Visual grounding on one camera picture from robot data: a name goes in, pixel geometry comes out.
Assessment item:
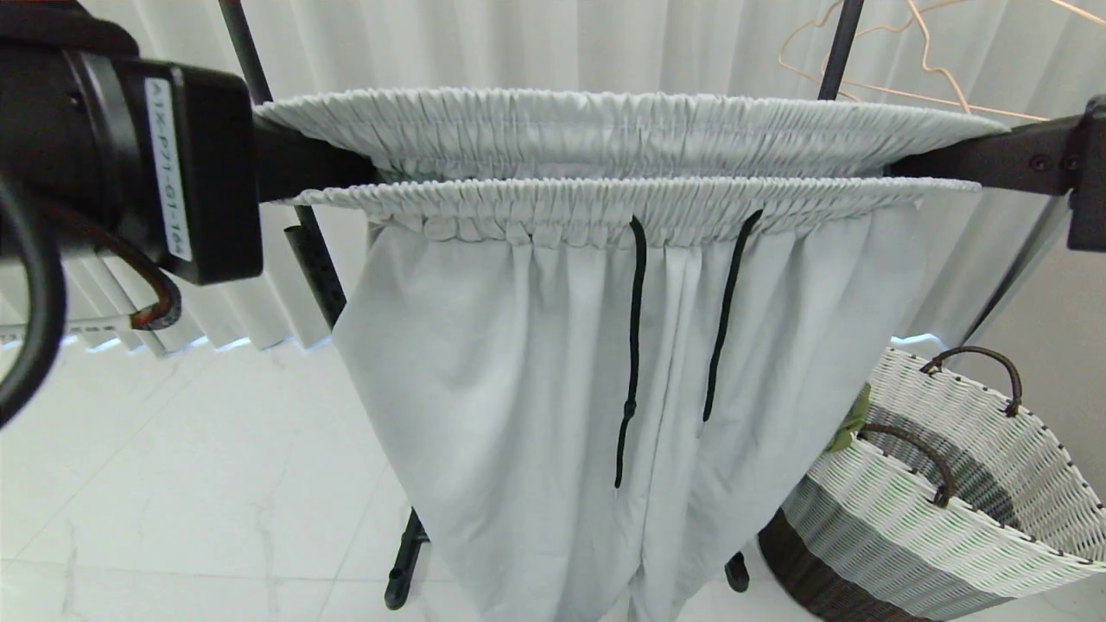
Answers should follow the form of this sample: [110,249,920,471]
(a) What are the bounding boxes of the pale grey shorts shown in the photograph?
[255,86,1010,622]

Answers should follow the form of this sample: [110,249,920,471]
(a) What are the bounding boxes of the black clothes rack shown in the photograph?
[216,0,865,610]

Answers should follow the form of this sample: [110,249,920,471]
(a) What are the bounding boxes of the white curtain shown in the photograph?
[0,0,1106,357]

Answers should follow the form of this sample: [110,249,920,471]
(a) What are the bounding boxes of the pink clothes hanger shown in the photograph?
[778,0,973,115]
[842,0,1106,122]

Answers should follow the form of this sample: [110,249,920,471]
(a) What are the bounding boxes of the white laundry basket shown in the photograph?
[759,346,1106,622]

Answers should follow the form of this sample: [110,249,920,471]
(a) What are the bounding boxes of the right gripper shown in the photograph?
[1067,93,1106,253]

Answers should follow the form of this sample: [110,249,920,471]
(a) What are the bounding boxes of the green garment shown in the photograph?
[825,384,872,454]

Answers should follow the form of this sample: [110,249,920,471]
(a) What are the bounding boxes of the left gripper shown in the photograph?
[0,0,264,286]

